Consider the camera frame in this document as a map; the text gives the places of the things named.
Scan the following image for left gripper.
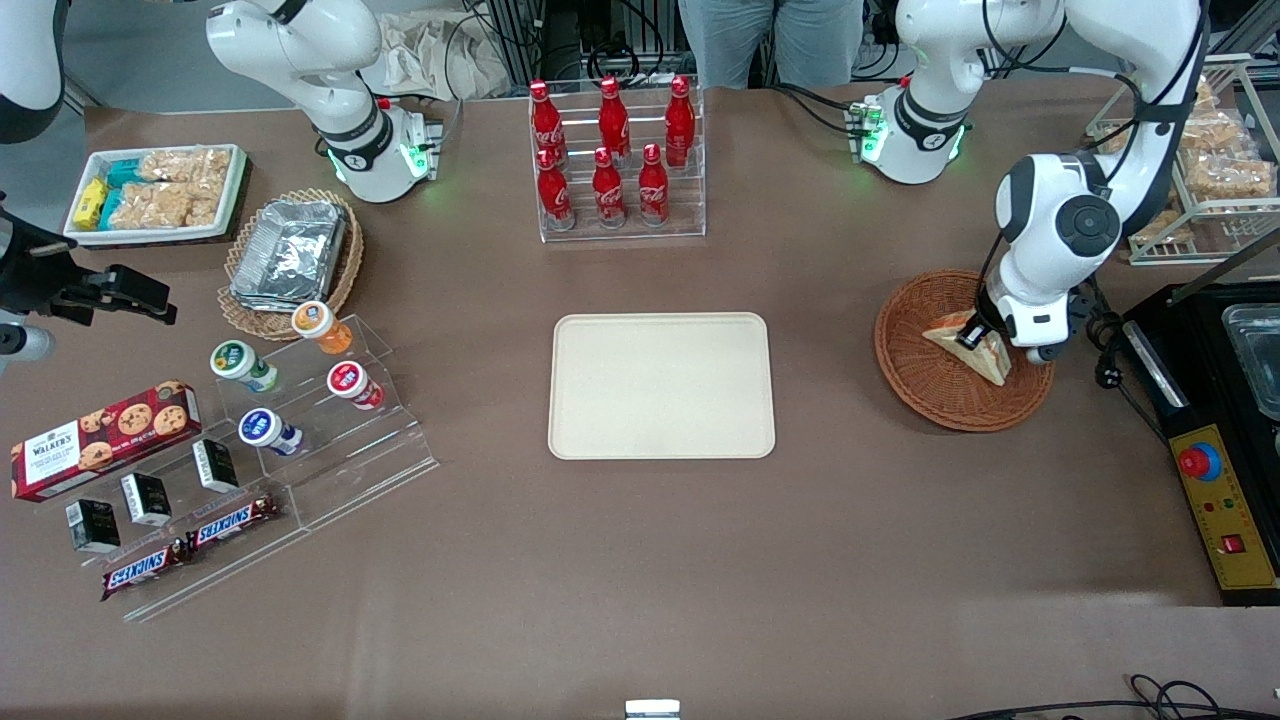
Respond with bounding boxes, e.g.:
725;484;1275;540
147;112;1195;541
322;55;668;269
954;278;1078;352

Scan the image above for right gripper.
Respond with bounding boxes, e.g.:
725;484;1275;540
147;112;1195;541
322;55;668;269
0;198;180;327

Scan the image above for triangular sandwich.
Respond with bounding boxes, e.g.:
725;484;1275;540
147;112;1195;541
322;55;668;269
921;308;1012;387

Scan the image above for brown round wicker basket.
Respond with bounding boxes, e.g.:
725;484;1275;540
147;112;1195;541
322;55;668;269
874;270;1055;433

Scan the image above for white rectangular snack tray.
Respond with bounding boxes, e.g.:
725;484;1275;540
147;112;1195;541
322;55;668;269
63;144;250;248

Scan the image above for light woven wicker basket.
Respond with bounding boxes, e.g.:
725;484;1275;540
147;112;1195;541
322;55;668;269
217;187;365;343

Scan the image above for beige plastic tray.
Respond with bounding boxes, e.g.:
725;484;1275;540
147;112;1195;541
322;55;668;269
548;312;777;461

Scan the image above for yellow snack pack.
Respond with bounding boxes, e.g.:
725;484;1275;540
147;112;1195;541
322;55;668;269
74;177;110;232

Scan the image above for clear rice cracker pack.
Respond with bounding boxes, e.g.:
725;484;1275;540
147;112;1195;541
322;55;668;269
108;183;223;231
138;148;234;189

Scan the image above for red Walkers cookie box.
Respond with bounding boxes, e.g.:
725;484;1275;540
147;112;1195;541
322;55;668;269
10;379;204;504

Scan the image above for green capped yogurt bottle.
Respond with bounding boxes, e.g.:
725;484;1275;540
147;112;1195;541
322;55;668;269
209;339;282;394

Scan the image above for stacked foil containers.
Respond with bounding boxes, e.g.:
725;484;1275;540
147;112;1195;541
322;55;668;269
229;198;349;314

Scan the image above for small black box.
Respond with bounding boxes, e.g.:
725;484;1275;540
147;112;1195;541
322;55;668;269
65;497;123;555
191;437;241;495
119;471;174;529

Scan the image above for blue capped yogurt bottle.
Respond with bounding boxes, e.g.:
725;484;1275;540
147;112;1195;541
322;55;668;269
237;407;305;458

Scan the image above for bagged pastry snack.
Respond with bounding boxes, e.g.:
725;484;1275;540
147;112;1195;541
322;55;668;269
1184;153;1278;203
1130;206;1198;248
1178;108;1253;153

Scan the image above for orange capped yogurt bottle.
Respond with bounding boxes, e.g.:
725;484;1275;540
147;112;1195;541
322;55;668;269
291;300;355;357

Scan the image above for black appliance with lid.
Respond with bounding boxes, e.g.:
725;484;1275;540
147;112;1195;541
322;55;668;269
1118;232;1280;608

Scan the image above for Snickers chocolate bar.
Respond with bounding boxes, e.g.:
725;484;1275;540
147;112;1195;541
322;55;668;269
184;492;282;554
99;539;192;603

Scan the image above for red emergency stop button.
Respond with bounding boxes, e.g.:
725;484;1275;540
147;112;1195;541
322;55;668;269
1177;441;1224;484

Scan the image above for red capped yogurt bottle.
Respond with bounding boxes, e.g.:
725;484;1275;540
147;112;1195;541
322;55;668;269
326;360;386;412

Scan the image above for clear glass container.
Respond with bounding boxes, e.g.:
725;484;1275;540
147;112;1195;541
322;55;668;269
1220;303;1280;422

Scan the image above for clear acrylic stepped snack stand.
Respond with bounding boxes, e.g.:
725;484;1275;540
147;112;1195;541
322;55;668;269
38;438;313;624

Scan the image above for clear acrylic stepped bottle stand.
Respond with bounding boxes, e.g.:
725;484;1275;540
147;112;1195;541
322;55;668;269
213;314;440;533

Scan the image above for yellow control panel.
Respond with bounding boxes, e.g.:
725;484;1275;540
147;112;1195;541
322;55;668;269
1167;423;1280;594

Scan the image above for clear acrylic bottle rack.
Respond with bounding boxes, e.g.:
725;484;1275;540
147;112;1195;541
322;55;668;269
527;77;708;245

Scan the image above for person in blue jeans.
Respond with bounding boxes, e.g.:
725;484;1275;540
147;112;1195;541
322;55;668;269
677;0;865;92

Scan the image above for red cola bottle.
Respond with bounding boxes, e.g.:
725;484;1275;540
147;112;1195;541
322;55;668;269
536;148;577;233
637;144;671;228
664;75;697;169
591;147;628;229
598;76;632;167
528;80;564;167

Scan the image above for crumpled beige bag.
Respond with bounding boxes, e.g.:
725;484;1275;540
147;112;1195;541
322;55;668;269
377;11;512;102

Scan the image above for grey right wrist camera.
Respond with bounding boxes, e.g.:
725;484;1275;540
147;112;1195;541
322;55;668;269
0;322;57;367

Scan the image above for black plug with cable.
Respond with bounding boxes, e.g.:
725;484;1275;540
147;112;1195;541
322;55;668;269
1085;290;1169;443

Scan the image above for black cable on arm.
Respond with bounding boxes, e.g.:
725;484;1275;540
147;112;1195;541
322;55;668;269
975;0;1213;323

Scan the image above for black cables at arm base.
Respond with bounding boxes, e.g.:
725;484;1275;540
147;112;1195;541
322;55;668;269
765;82;871;138

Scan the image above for white wire shelf rack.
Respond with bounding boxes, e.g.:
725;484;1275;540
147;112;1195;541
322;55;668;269
1085;53;1280;267

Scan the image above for black cable on table edge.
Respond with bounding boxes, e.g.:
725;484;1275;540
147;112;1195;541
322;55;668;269
948;674;1280;720

